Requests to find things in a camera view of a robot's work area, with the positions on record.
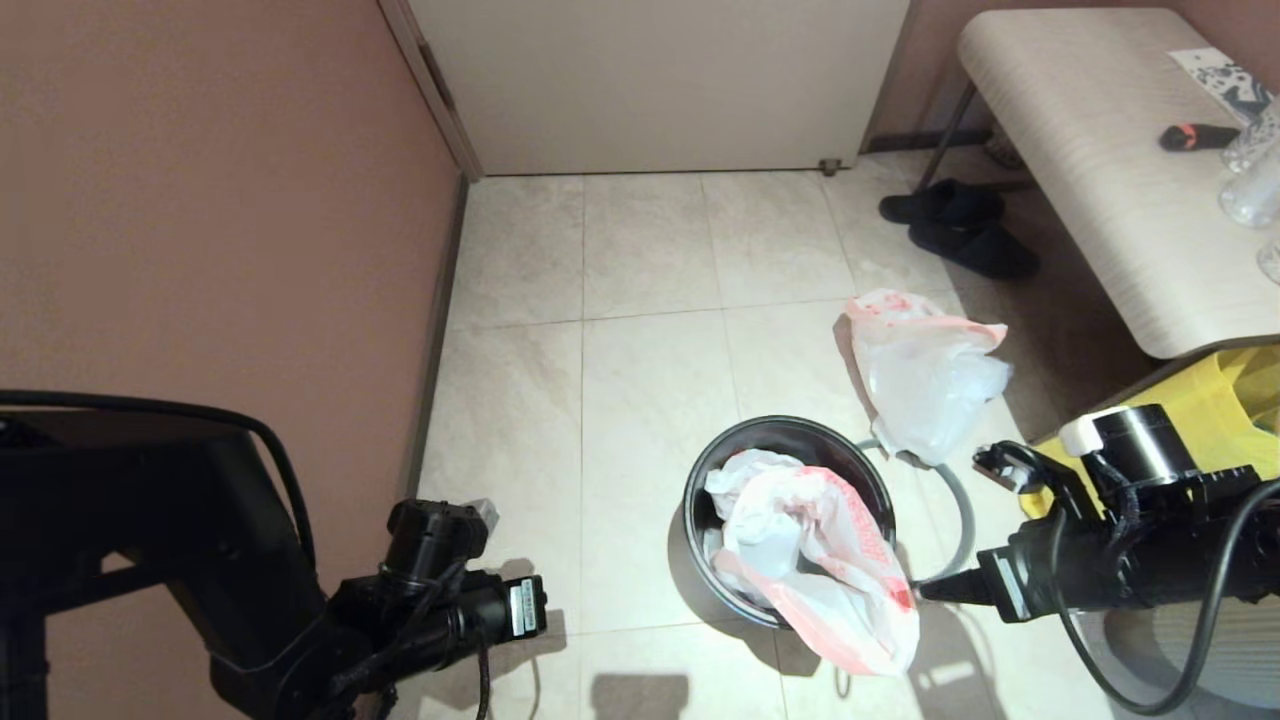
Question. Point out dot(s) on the light striped shoe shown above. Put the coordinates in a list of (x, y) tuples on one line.
[(1002, 152)]

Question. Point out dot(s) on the beige wood-grain table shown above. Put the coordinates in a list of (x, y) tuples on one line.
[(1100, 150)]

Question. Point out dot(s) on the black-and-white printed paper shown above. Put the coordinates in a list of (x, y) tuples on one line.
[(1225, 82)]

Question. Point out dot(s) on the beige ribbed round stool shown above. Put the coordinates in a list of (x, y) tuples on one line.
[(1240, 660)]

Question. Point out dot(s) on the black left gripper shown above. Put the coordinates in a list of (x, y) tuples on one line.
[(430, 620)]

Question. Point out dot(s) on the yellow fabric bag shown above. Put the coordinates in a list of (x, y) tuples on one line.
[(1230, 400)]

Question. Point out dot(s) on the white door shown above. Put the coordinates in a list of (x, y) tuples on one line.
[(650, 80)]

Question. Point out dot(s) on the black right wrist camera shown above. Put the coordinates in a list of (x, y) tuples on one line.
[(1005, 465)]

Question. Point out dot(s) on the dark blue slipper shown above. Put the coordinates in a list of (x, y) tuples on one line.
[(975, 251), (950, 203)]

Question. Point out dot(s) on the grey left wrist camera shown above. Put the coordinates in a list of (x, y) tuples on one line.
[(483, 513)]

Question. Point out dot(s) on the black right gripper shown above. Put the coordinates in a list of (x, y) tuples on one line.
[(1130, 550)]

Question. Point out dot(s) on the black round trash bin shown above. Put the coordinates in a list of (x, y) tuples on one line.
[(700, 540)]

